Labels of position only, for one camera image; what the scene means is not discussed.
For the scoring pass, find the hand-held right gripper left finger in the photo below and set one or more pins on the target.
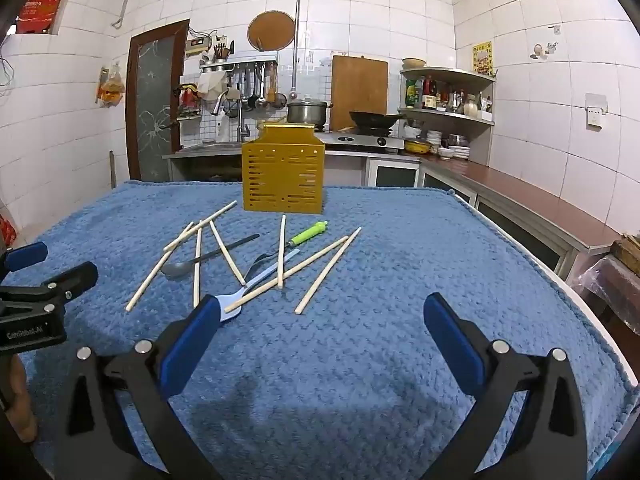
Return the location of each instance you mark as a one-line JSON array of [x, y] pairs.
[[192, 340]]

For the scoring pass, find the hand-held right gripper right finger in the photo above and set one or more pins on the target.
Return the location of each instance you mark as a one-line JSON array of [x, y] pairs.
[[452, 340]]

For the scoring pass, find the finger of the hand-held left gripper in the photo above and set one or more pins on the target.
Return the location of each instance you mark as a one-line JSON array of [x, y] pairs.
[[70, 280], [27, 255]]

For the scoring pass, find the group of wooden chopsticks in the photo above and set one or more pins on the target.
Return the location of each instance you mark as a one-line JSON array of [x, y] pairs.
[[328, 270]]

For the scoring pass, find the yellow perforated utensil holder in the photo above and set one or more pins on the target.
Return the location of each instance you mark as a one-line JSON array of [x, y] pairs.
[[282, 175]]

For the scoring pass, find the person's left hand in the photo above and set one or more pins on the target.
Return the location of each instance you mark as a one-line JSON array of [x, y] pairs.
[[22, 400]]

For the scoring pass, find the blue fleece blanket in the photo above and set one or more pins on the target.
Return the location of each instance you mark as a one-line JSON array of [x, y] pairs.
[[350, 360]]

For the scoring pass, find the brown kitchen countertop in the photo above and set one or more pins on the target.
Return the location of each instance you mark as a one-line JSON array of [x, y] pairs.
[[525, 195]]

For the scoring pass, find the clear plastic wrapped bundle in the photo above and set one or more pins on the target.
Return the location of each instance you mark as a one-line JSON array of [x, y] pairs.
[[612, 290]]

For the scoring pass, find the glass door base cabinets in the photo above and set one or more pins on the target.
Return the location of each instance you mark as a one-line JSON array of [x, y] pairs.
[[400, 175]]

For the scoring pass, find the hanging plastic bag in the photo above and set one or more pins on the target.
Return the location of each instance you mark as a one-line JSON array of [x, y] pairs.
[[111, 87]]

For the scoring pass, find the stack of white bowls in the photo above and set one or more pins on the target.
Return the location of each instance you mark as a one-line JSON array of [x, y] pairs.
[[452, 147]]

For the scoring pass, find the brown framed glass door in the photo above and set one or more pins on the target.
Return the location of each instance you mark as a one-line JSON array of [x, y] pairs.
[[155, 105]]

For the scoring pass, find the yellow basin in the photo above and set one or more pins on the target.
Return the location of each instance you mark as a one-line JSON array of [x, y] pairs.
[[417, 147]]

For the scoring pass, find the steel gas stove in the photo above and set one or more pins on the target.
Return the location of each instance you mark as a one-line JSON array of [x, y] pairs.
[[357, 141]]

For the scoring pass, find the metal sink faucet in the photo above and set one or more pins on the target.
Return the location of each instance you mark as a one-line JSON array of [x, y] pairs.
[[243, 122]]

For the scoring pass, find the black wok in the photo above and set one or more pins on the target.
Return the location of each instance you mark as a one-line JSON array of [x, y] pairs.
[[375, 119]]

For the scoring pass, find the red poster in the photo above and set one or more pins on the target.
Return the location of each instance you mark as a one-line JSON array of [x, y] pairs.
[[42, 7]]

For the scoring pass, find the steel cooking pot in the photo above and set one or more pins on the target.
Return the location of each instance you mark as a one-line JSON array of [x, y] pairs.
[[306, 112]]

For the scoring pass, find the wooden cutting board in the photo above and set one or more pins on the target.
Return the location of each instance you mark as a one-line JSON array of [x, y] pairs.
[[359, 92]]

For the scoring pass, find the beige bowl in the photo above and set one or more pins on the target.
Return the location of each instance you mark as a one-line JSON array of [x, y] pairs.
[[413, 62]]

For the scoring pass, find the corner wall shelf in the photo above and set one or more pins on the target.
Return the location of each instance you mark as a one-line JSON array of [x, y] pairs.
[[450, 112]]

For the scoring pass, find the wall utensil rack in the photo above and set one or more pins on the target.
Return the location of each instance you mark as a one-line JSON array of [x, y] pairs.
[[240, 77]]

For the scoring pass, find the white wall socket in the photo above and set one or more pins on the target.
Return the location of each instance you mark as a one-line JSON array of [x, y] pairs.
[[595, 112]]

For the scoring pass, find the yellow wall poster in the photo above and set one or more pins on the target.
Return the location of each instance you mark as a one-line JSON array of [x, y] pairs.
[[483, 57]]

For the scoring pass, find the vertical wall pipe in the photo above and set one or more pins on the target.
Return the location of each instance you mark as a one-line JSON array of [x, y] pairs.
[[298, 30]]

